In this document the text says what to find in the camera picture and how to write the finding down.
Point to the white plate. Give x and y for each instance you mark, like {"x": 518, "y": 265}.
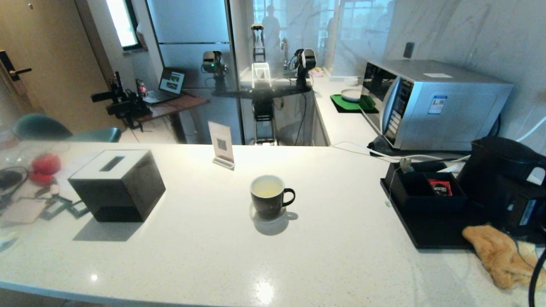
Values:
{"x": 350, "y": 94}

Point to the orange cloth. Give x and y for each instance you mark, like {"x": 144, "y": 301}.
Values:
{"x": 499, "y": 260}

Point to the white sachet stick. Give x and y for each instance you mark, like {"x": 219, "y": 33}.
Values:
{"x": 448, "y": 169}

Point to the silver refrigerator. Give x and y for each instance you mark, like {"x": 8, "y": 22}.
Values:
{"x": 187, "y": 25}

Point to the wooden door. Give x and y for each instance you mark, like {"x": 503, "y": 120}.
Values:
{"x": 55, "y": 64}

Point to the black electric kettle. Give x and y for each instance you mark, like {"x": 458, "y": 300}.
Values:
{"x": 490, "y": 170}

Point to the pale paper card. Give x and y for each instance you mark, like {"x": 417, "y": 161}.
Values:
{"x": 23, "y": 211}

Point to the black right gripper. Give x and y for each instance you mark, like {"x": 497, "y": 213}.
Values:
{"x": 514, "y": 209}

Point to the dark card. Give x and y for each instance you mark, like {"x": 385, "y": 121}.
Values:
{"x": 78, "y": 209}
{"x": 54, "y": 208}

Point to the red plush toy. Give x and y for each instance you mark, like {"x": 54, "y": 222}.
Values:
{"x": 46, "y": 164}

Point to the black serving tray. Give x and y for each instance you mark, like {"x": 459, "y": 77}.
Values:
{"x": 439, "y": 234}

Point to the teal chair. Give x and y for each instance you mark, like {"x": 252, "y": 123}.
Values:
{"x": 38, "y": 127}

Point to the red coffee sachet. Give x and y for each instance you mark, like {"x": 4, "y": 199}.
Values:
{"x": 440, "y": 187}

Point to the black organizer box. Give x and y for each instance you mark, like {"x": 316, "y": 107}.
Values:
{"x": 426, "y": 204}

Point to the black wall outlet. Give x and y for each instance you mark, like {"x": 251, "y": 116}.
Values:
{"x": 408, "y": 50}

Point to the wooden table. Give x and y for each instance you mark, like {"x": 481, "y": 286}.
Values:
{"x": 179, "y": 104}

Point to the robot behind glass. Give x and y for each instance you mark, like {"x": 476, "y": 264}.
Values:
{"x": 262, "y": 111}

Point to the black tissue box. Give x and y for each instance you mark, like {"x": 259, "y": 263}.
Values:
{"x": 115, "y": 192}

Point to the silver microwave oven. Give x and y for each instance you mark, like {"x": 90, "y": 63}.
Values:
{"x": 452, "y": 115}

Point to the open laptop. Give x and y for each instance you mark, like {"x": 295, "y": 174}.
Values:
{"x": 170, "y": 82}

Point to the bright window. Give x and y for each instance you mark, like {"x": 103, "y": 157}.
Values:
{"x": 121, "y": 23}

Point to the black ceramic mug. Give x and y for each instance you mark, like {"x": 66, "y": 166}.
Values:
{"x": 266, "y": 207}

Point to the QR code sign stand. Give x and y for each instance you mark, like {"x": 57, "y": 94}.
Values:
{"x": 221, "y": 143}

